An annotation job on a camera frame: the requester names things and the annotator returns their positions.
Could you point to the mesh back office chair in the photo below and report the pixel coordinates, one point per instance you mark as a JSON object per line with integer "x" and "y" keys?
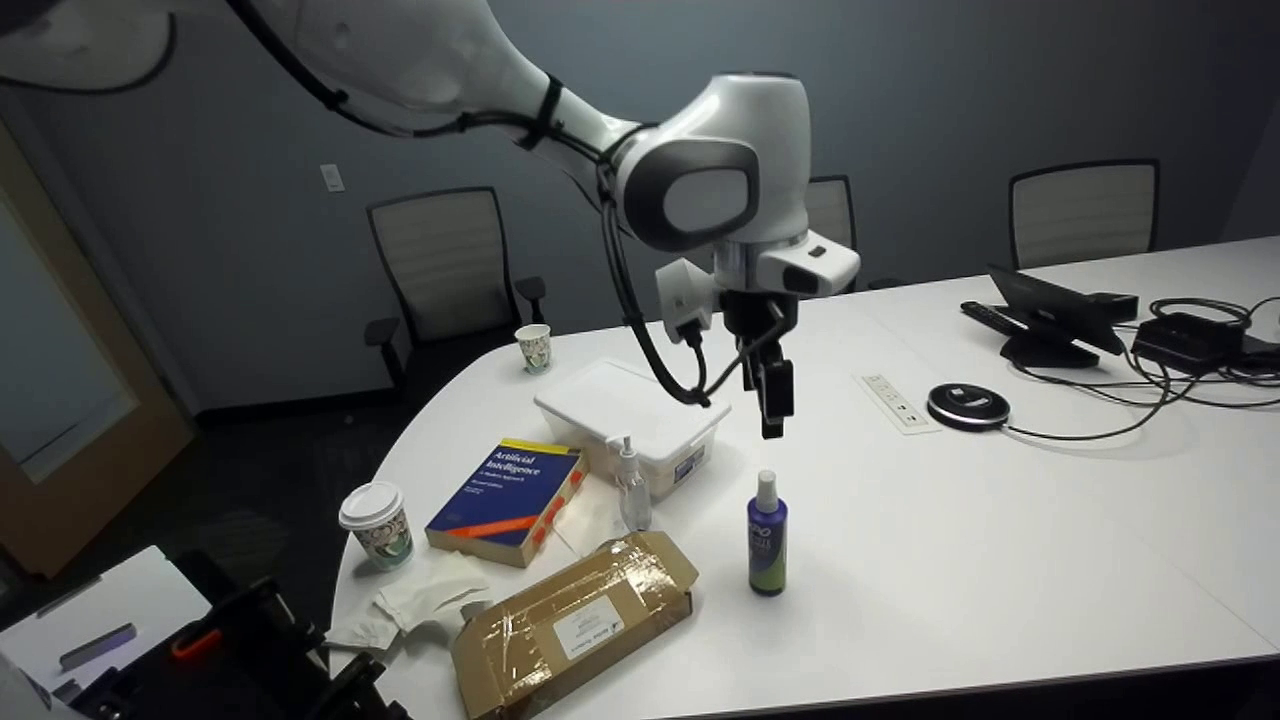
{"x": 1082, "y": 212}
{"x": 835, "y": 212}
{"x": 444, "y": 272}

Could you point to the white flat board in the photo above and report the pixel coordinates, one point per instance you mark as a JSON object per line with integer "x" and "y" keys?
{"x": 103, "y": 602}

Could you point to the black marker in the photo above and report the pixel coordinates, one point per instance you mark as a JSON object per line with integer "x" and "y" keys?
{"x": 96, "y": 647}

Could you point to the white paper napkins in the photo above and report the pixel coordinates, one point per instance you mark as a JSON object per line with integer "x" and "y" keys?
{"x": 425, "y": 595}

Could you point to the blue hardcover textbook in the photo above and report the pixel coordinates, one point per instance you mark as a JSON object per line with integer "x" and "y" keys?
{"x": 500, "y": 500}

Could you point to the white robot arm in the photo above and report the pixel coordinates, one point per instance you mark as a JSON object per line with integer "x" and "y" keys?
{"x": 745, "y": 134}

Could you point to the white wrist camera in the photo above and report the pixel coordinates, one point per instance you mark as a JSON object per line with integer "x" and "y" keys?
{"x": 804, "y": 266}

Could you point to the white wall switch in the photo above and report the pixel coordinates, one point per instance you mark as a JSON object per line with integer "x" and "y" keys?
{"x": 331, "y": 176}

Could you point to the brown cardboard box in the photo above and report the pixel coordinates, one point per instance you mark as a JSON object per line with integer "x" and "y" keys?
{"x": 573, "y": 627}

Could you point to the small patterned paper cup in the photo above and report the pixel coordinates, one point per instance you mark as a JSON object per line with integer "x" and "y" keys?
{"x": 535, "y": 351}

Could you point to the paper coffee cup white lid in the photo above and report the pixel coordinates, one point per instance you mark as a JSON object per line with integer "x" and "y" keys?
{"x": 377, "y": 532}

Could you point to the black conference screen device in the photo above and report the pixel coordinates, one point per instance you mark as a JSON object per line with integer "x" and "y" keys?
{"x": 1045, "y": 320}

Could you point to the black round speaker puck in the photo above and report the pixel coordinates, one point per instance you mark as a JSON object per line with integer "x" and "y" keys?
{"x": 965, "y": 407}

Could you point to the black flat box device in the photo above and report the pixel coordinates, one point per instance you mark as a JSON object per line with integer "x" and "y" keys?
{"x": 1185, "y": 342}

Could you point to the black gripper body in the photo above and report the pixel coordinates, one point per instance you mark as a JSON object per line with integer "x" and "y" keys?
{"x": 760, "y": 320}

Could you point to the small clear sanitizer bottle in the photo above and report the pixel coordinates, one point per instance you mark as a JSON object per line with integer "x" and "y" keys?
{"x": 633, "y": 500}

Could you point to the white plastic lidded container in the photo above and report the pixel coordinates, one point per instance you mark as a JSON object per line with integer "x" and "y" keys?
{"x": 624, "y": 413}

